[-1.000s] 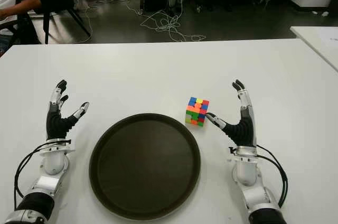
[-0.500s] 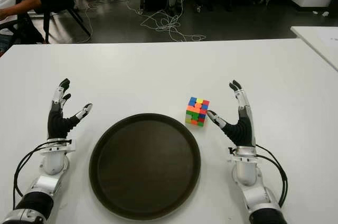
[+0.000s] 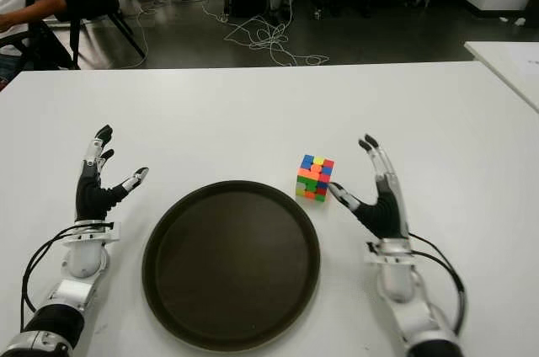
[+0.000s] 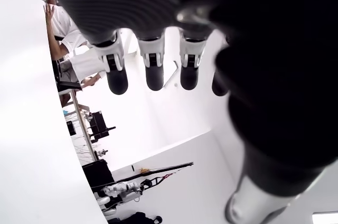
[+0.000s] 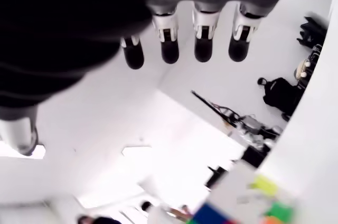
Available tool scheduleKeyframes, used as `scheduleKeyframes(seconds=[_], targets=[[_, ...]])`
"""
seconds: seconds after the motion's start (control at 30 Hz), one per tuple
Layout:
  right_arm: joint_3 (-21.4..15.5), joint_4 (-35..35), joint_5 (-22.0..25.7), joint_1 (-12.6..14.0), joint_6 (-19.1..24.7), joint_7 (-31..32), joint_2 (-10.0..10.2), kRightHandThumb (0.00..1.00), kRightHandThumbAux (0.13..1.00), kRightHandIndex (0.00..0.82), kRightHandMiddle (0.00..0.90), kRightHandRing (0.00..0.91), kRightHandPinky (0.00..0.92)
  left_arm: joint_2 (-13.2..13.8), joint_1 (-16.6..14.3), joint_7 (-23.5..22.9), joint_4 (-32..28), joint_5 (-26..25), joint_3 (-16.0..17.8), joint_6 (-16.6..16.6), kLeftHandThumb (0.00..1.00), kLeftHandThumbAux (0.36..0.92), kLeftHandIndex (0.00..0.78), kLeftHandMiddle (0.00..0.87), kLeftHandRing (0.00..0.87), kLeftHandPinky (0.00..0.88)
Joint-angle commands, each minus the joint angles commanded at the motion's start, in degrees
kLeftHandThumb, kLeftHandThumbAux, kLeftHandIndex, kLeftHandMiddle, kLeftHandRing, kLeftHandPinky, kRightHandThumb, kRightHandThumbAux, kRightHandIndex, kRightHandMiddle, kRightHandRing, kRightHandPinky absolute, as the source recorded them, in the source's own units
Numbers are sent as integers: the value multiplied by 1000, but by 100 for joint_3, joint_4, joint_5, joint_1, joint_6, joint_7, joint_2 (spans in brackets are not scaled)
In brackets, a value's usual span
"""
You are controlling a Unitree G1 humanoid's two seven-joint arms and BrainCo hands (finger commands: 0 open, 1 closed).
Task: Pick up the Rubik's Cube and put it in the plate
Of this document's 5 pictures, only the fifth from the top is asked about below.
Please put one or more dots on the black equipment box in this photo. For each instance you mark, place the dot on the black equipment box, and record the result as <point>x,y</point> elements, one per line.
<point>254,155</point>

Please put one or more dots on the black monitor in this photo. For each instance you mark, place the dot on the black monitor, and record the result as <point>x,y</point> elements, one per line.
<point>216,176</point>

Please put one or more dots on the white humanoid robot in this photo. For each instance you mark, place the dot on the white humanoid robot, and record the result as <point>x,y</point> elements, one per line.
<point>251,123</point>

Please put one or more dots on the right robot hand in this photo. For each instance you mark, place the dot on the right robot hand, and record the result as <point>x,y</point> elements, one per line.
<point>66,23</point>

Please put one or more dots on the multicoloured Rubik's cube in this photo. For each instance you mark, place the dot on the multicoloured Rubik's cube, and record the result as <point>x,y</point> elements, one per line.
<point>219,213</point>

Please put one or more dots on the black backpack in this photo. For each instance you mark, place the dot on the black backpack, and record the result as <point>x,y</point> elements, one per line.
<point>280,97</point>

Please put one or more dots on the black angular equipment piece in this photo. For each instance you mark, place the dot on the black angular equipment piece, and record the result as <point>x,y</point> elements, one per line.
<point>313,32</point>

